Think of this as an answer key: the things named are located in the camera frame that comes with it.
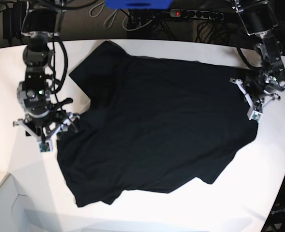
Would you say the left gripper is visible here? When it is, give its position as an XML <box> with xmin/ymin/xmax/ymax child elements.
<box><xmin>230</xmin><ymin>77</ymin><xmax>281</xmax><ymax>121</ymax></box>

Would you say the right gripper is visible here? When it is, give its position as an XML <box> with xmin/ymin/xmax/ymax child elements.
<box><xmin>13</xmin><ymin>111</ymin><xmax>80</xmax><ymax>143</ymax></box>

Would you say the black t-shirt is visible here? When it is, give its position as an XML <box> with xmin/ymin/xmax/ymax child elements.
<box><xmin>67</xmin><ymin>42</ymin><xmax>258</xmax><ymax>207</ymax></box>

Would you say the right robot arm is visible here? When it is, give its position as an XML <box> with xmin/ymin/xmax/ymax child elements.
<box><xmin>13</xmin><ymin>0</ymin><xmax>79</xmax><ymax>153</ymax></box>

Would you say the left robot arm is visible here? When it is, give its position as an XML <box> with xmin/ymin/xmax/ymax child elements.
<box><xmin>230</xmin><ymin>0</ymin><xmax>285</xmax><ymax>122</ymax></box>

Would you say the white bin bottom left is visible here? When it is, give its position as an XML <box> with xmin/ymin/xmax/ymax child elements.
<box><xmin>0</xmin><ymin>174</ymin><xmax>62</xmax><ymax>232</ymax></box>

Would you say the black power strip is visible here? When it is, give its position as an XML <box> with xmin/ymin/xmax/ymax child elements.
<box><xmin>169</xmin><ymin>9</ymin><xmax>224</xmax><ymax>21</ymax></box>

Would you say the black equipment box left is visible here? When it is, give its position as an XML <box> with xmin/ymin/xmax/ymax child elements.
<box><xmin>2</xmin><ymin>1</ymin><xmax>27</xmax><ymax>40</ymax></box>

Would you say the blue box overhead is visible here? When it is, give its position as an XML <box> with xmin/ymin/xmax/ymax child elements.
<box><xmin>105</xmin><ymin>0</ymin><xmax>173</xmax><ymax>9</ymax></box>

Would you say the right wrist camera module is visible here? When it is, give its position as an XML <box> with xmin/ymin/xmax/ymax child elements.
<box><xmin>37</xmin><ymin>140</ymin><xmax>53</xmax><ymax>153</ymax></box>

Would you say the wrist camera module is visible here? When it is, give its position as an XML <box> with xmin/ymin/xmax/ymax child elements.
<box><xmin>247</xmin><ymin>108</ymin><xmax>263</xmax><ymax>123</ymax></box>
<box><xmin>37</xmin><ymin>140</ymin><xmax>53</xmax><ymax>153</ymax></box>

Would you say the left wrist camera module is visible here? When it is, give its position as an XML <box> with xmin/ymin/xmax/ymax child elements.
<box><xmin>247</xmin><ymin>108</ymin><xmax>263</xmax><ymax>123</ymax></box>

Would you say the white coiled cable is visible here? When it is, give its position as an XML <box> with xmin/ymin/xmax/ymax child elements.
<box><xmin>89</xmin><ymin>2</ymin><xmax>123</xmax><ymax>29</ymax></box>

